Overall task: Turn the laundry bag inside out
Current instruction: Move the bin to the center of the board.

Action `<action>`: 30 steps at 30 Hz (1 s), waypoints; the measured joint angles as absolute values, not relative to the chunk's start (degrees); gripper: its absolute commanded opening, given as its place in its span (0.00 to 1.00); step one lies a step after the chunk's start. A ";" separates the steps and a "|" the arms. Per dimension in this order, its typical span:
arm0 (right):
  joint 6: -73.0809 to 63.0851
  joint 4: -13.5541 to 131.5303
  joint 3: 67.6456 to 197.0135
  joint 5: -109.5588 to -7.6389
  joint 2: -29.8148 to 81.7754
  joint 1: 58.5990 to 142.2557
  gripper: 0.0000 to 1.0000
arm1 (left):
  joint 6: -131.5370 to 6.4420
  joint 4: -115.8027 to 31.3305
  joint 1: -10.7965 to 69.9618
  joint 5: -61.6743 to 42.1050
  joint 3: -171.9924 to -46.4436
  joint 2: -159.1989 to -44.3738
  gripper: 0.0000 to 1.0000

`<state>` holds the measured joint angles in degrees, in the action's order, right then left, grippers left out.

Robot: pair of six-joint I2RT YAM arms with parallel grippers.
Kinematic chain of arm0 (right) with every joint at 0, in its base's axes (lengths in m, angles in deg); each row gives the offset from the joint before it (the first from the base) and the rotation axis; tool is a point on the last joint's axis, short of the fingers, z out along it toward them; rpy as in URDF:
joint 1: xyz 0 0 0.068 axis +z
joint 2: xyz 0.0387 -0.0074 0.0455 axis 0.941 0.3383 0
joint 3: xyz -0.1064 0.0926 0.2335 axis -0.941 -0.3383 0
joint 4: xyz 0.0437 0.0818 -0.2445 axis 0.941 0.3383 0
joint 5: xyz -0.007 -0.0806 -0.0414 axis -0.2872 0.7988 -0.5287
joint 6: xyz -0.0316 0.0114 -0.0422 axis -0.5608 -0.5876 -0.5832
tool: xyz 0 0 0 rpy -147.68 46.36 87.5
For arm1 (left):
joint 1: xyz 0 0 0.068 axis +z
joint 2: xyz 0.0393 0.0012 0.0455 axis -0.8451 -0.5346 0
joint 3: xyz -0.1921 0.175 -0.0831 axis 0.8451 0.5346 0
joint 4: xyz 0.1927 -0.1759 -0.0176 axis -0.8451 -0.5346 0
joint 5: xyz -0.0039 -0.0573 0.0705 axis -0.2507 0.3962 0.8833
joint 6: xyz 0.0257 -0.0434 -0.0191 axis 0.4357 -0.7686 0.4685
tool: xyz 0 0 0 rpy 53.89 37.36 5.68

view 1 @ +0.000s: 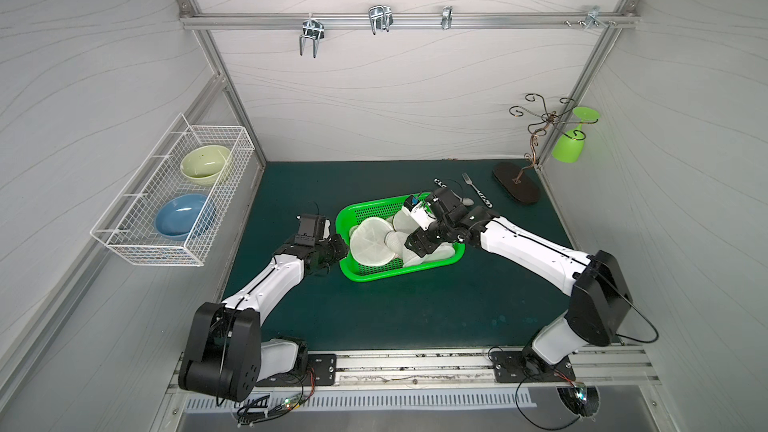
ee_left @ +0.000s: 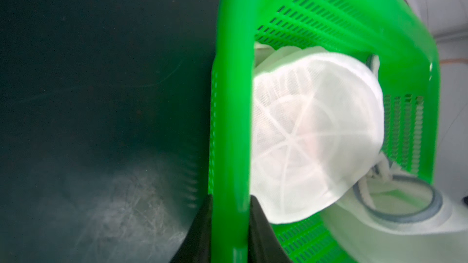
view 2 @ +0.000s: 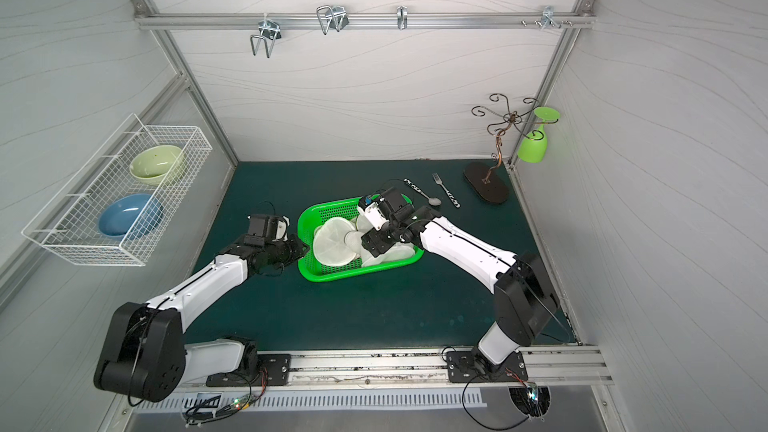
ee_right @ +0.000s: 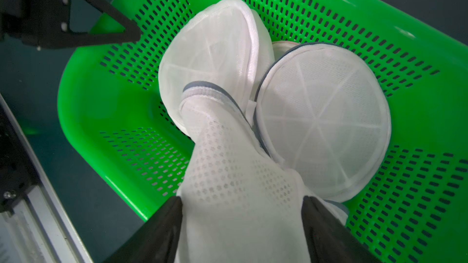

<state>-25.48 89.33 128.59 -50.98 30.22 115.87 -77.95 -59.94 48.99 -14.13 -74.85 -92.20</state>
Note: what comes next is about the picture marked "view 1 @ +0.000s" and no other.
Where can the metal double hook left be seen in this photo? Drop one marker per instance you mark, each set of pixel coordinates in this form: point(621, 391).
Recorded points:
point(312, 31)

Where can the metal double hook middle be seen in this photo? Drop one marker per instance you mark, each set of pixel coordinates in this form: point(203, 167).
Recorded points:
point(380, 18)

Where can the round white mesh bag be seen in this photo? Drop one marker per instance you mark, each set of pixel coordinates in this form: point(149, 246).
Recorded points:
point(401, 223)
point(367, 242)

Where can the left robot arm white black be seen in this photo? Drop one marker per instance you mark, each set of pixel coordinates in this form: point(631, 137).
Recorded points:
point(225, 356)

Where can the metal cup holder stand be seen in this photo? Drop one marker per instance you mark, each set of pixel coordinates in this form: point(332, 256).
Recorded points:
point(514, 179)

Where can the green plastic basket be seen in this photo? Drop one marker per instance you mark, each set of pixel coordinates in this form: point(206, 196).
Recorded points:
point(405, 261)

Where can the round white mesh bag left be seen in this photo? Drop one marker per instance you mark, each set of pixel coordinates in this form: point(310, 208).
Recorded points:
point(367, 242)

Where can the green plastic wine glass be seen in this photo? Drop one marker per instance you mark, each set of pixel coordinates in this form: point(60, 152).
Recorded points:
point(570, 144)

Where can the round white mesh bag right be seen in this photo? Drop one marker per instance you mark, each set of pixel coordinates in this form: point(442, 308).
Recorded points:
point(401, 223)

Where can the metal bracket hook right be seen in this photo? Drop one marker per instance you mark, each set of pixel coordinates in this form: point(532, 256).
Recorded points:
point(592, 20)

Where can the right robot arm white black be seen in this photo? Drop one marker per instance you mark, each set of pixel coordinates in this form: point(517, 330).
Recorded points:
point(599, 297)

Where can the metal clip hook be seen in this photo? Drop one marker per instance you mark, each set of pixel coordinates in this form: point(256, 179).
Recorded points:
point(446, 17)

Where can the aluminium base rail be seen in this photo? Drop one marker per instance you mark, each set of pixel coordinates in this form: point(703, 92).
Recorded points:
point(464, 368)

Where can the white slotted cable duct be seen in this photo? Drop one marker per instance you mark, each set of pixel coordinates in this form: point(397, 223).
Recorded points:
point(375, 400)

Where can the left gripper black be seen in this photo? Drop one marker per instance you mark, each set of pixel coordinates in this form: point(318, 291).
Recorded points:
point(335, 249)

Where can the light green ceramic bowl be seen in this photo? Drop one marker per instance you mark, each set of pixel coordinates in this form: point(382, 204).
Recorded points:
point(204, 165)

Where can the metal double hook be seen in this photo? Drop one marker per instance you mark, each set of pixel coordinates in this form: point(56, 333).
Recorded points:
point(380, 18)
point(312, 31)

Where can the white wire wall basket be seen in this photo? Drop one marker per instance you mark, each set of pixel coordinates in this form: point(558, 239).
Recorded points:
point(127, 229)

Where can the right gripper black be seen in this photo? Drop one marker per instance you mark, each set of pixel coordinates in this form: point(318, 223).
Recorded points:
point(429, 239)

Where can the blue ceramic bowl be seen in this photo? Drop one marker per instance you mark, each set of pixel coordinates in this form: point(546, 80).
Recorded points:
point(186, 216)

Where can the aluminium top rail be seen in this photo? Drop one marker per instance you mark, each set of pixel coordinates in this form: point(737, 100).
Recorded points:
point(430, 20)

